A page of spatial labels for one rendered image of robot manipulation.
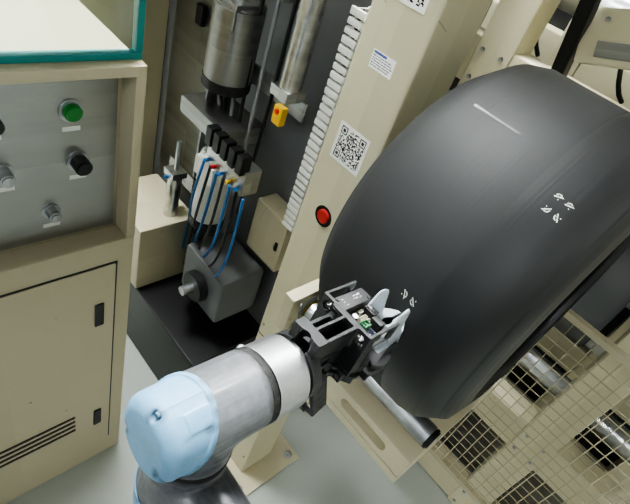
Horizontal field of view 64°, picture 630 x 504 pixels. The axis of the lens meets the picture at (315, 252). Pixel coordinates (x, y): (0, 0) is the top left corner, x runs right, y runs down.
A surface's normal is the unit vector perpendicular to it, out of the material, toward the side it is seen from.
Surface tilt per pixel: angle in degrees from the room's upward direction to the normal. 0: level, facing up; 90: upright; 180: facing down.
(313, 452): 0
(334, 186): 90
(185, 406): 10
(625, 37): 90
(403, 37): 90
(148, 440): 84
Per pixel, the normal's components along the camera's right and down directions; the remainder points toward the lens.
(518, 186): -0.27, -0.34
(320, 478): 0.29, -0.72
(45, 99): 0.64, 0.63
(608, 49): -0.71, 0.28
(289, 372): 0.63, -0.32
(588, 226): 0.26, 0.15
